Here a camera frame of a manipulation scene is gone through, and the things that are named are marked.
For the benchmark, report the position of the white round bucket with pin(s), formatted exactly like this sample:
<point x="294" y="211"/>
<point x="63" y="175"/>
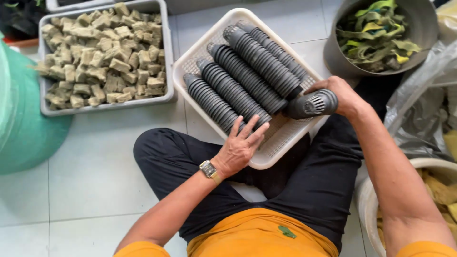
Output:
<point x="366" y="203"/>

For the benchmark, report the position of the gold square wristwatch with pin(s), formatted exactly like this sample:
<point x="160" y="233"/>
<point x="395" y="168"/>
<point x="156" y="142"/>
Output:
<point x="209" y="170"/>

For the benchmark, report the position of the long stack grey net pots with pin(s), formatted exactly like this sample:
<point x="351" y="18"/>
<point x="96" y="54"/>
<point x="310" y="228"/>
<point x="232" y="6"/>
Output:
<point x="262" y="60"/>
<point x="210" y="101"/>
<point x="246" y="78"/>
<point x="282" y="53"/>
<point x="232" y="91"/>

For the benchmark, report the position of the person's orange shirt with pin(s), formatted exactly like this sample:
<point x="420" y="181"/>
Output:
<point x="250" y="235"/>

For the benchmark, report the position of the person's left hand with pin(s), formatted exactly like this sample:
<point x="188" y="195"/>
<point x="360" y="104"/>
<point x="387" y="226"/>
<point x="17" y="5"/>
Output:
<point x="237" y="153"/>

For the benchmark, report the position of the heap of yellow sponge pieces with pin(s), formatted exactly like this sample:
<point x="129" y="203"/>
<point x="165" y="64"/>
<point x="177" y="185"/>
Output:
<point x="442" y="192"/>

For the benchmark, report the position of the dark potted plants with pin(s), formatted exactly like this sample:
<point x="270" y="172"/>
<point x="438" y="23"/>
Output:
<point x="19" y="18"/>

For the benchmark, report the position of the heap of green cloth strips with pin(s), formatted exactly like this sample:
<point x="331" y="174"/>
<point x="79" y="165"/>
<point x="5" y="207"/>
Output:
<point x="375" y="39"/>

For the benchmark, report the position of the clear crumpled plastic bag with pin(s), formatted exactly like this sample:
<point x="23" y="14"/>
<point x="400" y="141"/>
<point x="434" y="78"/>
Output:
<point x="417" y="114"/>

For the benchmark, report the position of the person's black trousers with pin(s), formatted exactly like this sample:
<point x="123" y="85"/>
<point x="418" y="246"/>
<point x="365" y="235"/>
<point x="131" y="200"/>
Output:
<point x="307" y="185"/>

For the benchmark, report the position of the short stack grey net pots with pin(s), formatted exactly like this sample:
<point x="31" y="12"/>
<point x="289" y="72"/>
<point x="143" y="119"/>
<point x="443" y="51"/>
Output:
<point x="310" y="104"/>

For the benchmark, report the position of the white plastic mesh basket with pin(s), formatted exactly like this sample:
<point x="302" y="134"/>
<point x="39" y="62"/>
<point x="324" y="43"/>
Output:
<point x="285" y="139"/>

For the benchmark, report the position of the grey round bucket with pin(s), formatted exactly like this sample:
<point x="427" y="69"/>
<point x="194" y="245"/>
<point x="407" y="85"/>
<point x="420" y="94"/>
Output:
<point x="425" y="32"/>

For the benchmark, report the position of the person's right hand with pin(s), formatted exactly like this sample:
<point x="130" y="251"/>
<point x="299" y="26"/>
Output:
<point x="344" y="96"/>

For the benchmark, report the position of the pile of beige sponge cubes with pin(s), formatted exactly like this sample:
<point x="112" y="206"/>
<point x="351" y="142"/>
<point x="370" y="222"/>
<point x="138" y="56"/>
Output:
<point x="103" y="57"/>

